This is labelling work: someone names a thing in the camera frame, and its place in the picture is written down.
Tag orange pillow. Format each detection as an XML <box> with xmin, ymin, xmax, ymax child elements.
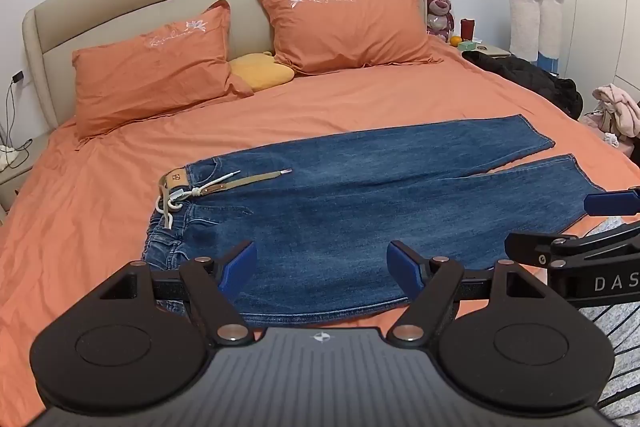
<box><xmin>71</xmin><ymin>0</ymin><xmax>255</xmax><ymax>140</ymax></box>
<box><xmin>256</xmin><ymin>0</ymin><xmax>445</xmax><ymax>76</ymax></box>

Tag yellow plush cushion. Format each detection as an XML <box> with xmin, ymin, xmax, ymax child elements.
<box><xmin>229</xmin><ymin>51</ymin><xmax>296</xmax><ymax>92</ymax></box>

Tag grey nightstand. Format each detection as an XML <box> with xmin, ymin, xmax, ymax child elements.
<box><xmin>0</xmin><ymin>134</ymin><xmax>51</xmax><ymax>214</ymax></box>

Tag pink bear plush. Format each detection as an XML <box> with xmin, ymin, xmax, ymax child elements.
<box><xmin>426</xmin><ymin>0</ymin><xmax>455</xmax><ymax>42</ymax></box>

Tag person's grey striped clothing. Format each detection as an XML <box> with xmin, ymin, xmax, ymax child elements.
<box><xmin>574</xmin><ymin>216</ymin><xmax>640</xmax><ymax>424</ymax></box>

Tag black jacket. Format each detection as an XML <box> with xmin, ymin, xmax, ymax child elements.
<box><xmin>462</xmin><ymin>51</ymin><xmax>585</xmax><ymax>120</ymax></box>

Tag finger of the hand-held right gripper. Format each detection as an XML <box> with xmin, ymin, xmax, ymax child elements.
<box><xmin>583</xmin><ymin>188</ymin><xmax>640</xmax><ymax>218</ymax></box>
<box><xmin>504</xmin><ymin>221</ymin><xmax>640</xmax><ymax>269</ymax></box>

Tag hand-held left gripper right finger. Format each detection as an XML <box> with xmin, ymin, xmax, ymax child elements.
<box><xmin>387</xmin><ymin>240</ymin><xmax>552</xmax><ymax>349</ymax></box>

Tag black charging cable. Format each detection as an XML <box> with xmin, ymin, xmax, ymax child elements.
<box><xmin>0</xmin><ymin>81</ymin><xmax>32</xmax><ymax>168</ymax></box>

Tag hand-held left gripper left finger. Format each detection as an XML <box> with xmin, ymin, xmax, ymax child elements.
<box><xmin>92</xmin><ymin>241</ymin><xmax>259</xmax><ymax>347</ymax></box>

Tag white alpaca plush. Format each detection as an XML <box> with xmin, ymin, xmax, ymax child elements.
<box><xmin>506</xmin><ymin>0</ymin><xmax>547</xmax><ymax>63</ymax></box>
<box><xmin>538</xmin><ymin>0</ymin><xmax>567</xmax><ymax>73</ymax></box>

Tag beige nightstand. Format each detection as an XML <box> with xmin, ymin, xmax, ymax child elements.
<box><xmin>457</xmin><ymin>40</ymin><xmax>511</xmax><ymax>59</ymax></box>

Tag pink clothing pile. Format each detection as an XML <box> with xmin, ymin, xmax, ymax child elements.
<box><xmin>580</xmin><ymin>83</ymin><xmax>640</xmax><ymax>154</ymax></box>

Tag blue denim pants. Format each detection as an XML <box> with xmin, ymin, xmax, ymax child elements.
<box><xmin>141</xmin><ymin>114</ymin><xmax>608</xmax><ymax>328</ymax></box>

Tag khaki fabric belt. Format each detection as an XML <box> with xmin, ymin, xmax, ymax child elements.
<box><xmin>160</xmin><ymin>167</ymin><xmax>294</xmax><ymax>204</ymax></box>

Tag white drawstring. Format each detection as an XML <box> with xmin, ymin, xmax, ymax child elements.
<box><xmin>156</xmin><ymin>172</ymin><xmax>236</xmax><ymax>231</ymax></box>

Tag cream wardrobe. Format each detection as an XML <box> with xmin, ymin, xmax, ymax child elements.
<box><xmin>530</xmin><ymin>0</ymin><xmax>640</xmax><ymax>94</ymax></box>

